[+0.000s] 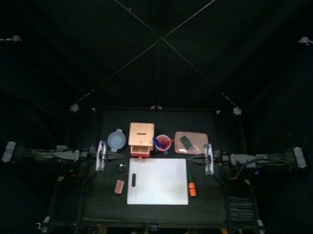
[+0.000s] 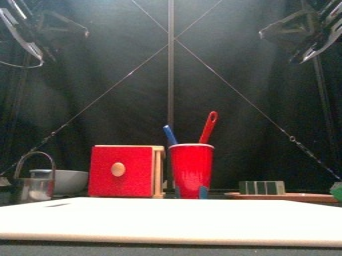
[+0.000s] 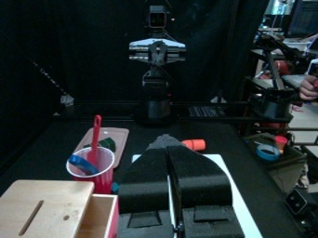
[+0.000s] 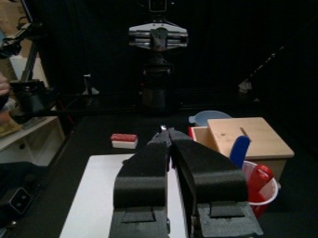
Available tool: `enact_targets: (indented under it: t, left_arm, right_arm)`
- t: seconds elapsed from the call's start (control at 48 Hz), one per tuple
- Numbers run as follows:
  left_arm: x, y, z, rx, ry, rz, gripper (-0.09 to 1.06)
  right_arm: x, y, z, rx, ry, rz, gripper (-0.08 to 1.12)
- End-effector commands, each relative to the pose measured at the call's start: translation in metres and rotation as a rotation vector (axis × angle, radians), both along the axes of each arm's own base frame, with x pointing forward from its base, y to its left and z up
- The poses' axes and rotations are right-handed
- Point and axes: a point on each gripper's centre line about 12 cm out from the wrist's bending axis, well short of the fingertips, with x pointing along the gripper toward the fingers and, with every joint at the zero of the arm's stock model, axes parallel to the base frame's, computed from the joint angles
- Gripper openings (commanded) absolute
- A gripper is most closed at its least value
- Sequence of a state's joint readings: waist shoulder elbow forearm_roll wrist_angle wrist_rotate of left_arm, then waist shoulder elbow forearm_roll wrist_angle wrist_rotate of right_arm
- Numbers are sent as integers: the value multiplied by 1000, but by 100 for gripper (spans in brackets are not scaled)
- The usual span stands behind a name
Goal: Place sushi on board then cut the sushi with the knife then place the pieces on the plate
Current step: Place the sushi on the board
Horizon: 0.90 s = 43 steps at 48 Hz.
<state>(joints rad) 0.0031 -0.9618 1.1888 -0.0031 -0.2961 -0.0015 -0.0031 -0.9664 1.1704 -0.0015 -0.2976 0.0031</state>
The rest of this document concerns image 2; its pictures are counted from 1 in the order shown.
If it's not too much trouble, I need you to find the green and white sushi roll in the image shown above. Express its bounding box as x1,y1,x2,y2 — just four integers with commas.
238,180,287,196

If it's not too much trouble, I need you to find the small metal pot with handle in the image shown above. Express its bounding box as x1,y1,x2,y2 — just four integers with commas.
10,150,58,204

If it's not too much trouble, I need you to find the red plastic cup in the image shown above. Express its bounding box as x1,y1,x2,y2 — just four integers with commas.
167,143,215,200

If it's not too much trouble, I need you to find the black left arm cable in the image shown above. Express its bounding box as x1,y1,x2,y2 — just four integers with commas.
0,54,46,70

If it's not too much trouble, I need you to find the flat wooden board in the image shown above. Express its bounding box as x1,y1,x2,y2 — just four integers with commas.
223,191,342,205

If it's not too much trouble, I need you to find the red wooden box with knob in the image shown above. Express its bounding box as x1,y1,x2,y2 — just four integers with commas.
87,144,167,199

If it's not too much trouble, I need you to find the diagonal steel brace wire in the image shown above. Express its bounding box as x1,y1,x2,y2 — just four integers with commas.
0,0,225,177
130,0,342,182

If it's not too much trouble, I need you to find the dark slanted frame strut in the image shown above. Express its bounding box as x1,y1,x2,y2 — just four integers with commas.
311,55,341,164

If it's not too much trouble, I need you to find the white plastic cutting board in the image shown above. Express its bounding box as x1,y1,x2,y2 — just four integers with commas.
0,196,342,249

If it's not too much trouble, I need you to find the vertical metal frame pole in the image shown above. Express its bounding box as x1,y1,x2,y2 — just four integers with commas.
166,0,177,192

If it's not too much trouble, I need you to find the red utensil handle with hole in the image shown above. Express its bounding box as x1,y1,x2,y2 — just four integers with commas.
198,110,219,145

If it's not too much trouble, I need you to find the green toy item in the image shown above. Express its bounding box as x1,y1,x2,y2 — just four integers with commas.
329,181,342,203

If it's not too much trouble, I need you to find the blue utensil handle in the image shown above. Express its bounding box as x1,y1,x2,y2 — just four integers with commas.
162,124,179,146

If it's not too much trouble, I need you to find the white bowl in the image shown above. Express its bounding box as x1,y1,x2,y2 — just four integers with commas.
28,168,90,196

